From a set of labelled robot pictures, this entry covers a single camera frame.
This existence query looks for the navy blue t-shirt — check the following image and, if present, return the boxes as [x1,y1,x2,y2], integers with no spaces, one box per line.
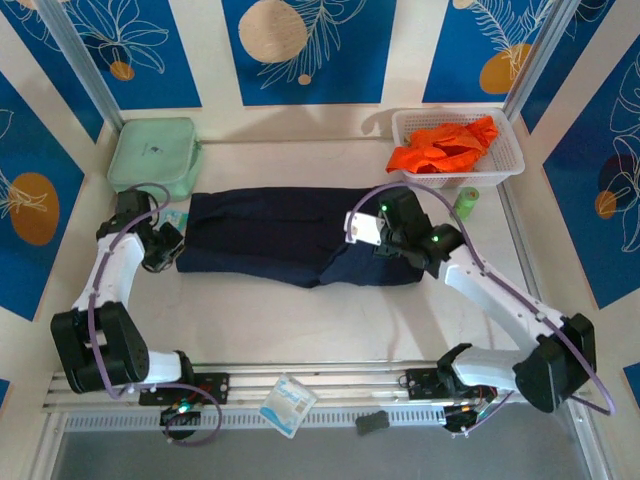
[177,186,424,290]

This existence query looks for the blue white wipes packet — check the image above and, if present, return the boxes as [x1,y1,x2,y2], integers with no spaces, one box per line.
[158,208,189,232]

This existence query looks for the green tape roll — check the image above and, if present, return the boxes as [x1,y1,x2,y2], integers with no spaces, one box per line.
[452,187,481,221]

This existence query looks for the orange t-shirt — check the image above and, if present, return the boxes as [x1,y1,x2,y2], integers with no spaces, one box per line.
[385,115,500,175]

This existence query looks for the mint green zipper pouch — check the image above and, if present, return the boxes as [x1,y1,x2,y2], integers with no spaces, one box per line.
[106,117,205,204]

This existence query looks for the white perforated plastic basket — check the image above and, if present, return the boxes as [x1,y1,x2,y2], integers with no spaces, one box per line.
[391,108,525,190]

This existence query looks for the black controller board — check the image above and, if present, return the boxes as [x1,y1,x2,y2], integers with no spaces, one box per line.
[159,405,202,429]
[442,402,496,435]

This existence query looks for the small black foam piece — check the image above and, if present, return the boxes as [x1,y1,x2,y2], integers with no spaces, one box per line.
[354,410,391,436]

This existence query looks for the blue white plastic sachet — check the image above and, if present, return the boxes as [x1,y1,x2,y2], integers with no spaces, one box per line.
[259,374,319,440]

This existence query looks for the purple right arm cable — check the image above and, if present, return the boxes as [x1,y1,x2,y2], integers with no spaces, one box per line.
[347,182,616,439]

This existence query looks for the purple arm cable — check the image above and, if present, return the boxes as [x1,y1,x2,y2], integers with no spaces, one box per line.
[347,182,616,439]
[88,183,224,449]

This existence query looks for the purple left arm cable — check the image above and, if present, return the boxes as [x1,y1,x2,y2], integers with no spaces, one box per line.
[88,183,224,449]

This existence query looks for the aluminium table side rail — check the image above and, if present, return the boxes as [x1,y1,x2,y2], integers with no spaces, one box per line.
[499,179,551,314]

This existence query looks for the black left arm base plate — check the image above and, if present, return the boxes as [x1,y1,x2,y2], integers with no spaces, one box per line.
[137,372,231,407]

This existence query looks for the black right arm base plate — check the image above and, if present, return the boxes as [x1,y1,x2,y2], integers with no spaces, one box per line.
[405,367,499,401]

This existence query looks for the aluminium frame rail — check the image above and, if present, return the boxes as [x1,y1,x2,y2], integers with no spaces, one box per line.
[42,360,594,415]

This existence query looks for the grey slotted cable duct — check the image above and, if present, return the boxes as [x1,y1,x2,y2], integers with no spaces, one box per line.
[64,407,451,434]

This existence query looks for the aluminium corner post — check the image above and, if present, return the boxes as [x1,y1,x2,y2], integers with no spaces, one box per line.
[35,0,126,130]
[500,0,585,127]

